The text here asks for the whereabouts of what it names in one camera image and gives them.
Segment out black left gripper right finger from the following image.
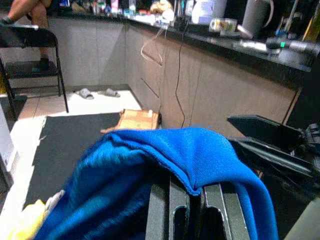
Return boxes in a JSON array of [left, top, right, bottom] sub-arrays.
[[203, 182, 251, 240]]

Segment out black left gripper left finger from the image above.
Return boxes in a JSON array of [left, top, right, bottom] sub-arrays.
[[145, 174, 201, 240]]

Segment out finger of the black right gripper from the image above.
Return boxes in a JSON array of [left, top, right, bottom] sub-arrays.
[[227, 136, 314, 177], [226, 114, 305, 146]]

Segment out blue knit garment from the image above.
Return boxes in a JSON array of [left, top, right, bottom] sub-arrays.
[[33, 126, 280, 240]]

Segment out grey base cabinet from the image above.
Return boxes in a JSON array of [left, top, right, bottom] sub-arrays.
[[47, 16, 302, 140]]

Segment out black device with green light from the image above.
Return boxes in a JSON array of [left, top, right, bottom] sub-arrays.
[[265, 36, 320, 55]]

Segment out brown cardboard box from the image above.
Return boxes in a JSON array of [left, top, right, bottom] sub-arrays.
[[99, 108, 162, 135]]

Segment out black countertop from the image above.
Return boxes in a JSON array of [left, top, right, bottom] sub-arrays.
[[47, 9, 315, 74]]

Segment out black floor mat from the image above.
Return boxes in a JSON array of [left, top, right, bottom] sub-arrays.
[[23, 112, 124, 209]]

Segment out white printed mug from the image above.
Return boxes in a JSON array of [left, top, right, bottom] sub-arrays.
[[208, 17, 238, 33]]

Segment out grey slipper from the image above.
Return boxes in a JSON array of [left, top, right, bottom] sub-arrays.
[[74, 87, 95, 100], [97, 87, 121, 98]]

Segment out yellow cloth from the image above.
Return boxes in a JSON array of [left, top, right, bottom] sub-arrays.
[[4, 198, 48, 240]]

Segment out white plastic jug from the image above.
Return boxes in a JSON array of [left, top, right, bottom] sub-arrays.
[[191, 0, 228, 25]]

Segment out tan plush toy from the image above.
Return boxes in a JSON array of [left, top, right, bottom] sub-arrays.
[[149, 0, 175, 15]]

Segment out black folding chair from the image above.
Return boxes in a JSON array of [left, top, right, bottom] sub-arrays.
[[0, 23, 70, 121]]

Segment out person's bare legs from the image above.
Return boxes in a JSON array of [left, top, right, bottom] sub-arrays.
[[0, 0, 54, 71]]

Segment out black hanging cable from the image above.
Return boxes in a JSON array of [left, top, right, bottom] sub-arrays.
[[174, 19, 190, 129]]

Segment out grey jug with handle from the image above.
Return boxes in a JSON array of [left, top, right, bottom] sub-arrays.
[[241, 0, 275, 38]]

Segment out black drawer handle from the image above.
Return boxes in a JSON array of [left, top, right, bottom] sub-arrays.
[[140, 77, 160, 98]]

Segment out white hanging cable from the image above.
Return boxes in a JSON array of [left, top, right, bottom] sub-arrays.
[[140, 21, 170, 67]]

